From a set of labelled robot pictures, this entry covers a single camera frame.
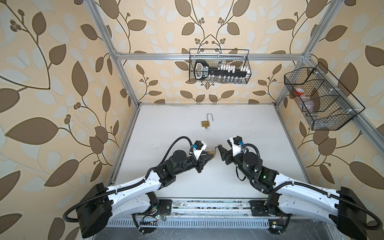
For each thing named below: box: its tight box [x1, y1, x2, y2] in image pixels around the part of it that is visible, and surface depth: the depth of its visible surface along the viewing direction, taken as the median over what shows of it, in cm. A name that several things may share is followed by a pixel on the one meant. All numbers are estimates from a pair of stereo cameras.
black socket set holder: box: [194, 60, 251, 84], surface depth 86 cm
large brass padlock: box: [201, 113, 214, 127], surface depth 110 cm
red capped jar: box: [294, 87, 305, 96], surface depth 84 cm
